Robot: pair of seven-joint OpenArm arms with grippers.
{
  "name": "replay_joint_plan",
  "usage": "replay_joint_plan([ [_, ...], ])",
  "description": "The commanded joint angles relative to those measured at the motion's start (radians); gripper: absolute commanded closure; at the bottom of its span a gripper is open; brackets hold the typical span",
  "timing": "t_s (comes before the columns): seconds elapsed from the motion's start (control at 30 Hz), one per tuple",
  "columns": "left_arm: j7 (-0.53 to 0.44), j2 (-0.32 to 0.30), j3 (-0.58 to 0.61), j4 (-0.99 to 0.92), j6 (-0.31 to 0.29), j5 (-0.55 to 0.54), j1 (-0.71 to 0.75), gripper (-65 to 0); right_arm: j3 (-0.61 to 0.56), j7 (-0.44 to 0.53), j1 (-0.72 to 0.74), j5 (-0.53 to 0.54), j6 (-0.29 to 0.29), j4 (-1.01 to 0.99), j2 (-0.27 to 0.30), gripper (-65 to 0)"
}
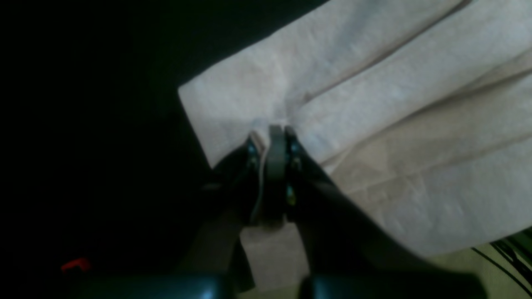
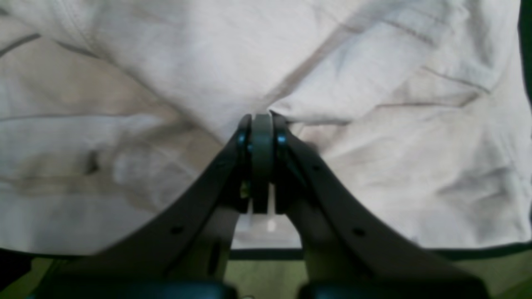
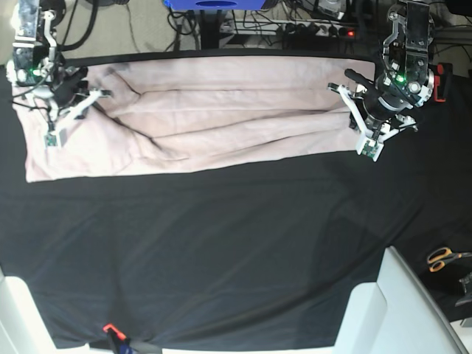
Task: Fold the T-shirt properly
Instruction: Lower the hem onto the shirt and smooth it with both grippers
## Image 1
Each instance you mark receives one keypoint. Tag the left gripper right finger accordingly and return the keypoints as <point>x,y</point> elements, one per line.
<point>349,256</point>

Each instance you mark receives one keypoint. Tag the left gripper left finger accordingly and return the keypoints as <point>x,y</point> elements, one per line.
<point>223,208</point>

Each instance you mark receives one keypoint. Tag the pink T-shirt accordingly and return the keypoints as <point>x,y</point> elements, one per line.
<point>419,110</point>

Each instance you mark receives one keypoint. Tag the red black clamp bottom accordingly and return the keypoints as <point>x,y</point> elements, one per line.
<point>81,265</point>

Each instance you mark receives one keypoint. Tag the black table cloth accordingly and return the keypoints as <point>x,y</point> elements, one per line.
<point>98,158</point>

